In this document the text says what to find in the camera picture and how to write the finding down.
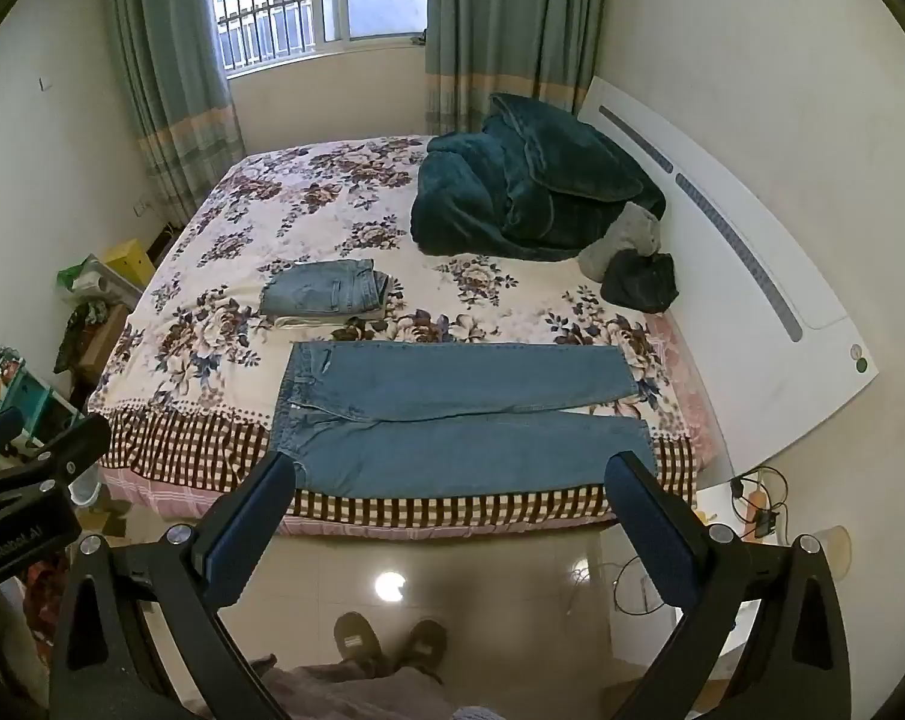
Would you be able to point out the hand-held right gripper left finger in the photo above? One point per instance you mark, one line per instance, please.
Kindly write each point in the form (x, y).
(246, 540)

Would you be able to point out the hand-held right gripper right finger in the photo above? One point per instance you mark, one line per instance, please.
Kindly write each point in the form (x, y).
(647, 532)

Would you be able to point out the blue denim pants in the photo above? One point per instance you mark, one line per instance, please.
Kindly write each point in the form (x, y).
(325, 289)
(437, 427)

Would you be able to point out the folded blue denim pants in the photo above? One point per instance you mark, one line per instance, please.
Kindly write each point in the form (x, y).
(325, 289)

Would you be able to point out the white waste bin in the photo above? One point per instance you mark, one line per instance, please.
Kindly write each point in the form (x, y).
(85, 487)

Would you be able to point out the teal storage rack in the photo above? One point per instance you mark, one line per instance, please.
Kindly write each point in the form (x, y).
(29, 390)

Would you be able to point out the black charger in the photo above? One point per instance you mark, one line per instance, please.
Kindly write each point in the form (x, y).
(766, 523)

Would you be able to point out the green and white plastic bag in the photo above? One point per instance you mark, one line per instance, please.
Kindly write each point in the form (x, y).
(85, 277)

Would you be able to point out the beige cup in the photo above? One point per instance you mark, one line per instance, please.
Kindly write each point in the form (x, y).
(833, 551)

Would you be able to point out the yellow box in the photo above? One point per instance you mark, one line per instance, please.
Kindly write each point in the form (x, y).
(130, 262)

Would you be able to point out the person's right shoe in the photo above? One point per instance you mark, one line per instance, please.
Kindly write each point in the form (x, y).
(425, 649)

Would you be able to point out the folded cream cloth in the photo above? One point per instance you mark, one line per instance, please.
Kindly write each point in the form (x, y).
(310, 321)

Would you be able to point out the black cloth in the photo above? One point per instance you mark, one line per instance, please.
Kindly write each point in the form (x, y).
(640, 281)

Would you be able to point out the white bed headboard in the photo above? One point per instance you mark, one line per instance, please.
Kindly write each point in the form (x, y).
(760, 300)

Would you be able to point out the grey cloth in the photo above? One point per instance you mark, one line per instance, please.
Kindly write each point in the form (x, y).
(625, 236)

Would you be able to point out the floral bed sheet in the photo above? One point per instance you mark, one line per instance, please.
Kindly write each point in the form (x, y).
(310, 195)

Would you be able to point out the teal plush blanket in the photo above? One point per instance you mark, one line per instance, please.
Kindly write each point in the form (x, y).
(512, 187)

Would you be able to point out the green striped curtain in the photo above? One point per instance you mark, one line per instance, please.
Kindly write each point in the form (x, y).
(167, 75)
(512, 22)

